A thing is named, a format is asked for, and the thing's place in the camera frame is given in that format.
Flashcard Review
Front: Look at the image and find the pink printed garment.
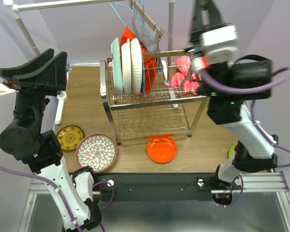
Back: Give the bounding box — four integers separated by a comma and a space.
169, 55, 199, 96

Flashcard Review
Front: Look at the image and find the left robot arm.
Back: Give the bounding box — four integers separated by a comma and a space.
0, 48, 102, 232

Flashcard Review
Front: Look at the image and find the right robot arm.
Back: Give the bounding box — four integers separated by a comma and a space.
185, 0, 277, 189

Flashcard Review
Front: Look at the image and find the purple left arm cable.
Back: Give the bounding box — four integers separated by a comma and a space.
0, 161, 116, 232

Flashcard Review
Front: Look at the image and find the steel wire dish rack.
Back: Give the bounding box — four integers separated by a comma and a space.
100, 50, 209, 145

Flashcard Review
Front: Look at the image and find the teal scalloped plate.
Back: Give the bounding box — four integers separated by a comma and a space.
141, 53, 145, 96

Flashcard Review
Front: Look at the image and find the orange plastic plate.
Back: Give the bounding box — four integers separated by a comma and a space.
147, 134, 177, 164

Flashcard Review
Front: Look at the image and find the orange garment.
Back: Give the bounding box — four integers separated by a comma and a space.
119, 27, 158, 95

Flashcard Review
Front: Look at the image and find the flower plate brown rim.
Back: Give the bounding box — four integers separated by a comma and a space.
75, 133, 117, 173
130, 38, 143, 95

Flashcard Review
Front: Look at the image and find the cream plate blue swirl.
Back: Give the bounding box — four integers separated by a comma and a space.
121, 39, 131, 95

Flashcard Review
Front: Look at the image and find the yellow patterned small plate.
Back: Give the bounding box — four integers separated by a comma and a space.
56, 125, 85, 151

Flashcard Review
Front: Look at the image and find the mint rectangular plate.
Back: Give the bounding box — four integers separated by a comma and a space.
111, 37, 123, 94

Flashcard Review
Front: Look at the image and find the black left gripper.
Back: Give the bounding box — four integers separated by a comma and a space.
0, 46, 66, 134

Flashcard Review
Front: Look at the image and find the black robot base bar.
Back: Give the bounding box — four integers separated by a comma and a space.
95, 173, 240, 202

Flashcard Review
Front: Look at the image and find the white clothes rail frame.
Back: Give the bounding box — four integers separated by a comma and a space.
2, 0, 176, 126

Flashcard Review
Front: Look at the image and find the lime green plate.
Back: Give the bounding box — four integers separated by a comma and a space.
228, 144, 237, 158

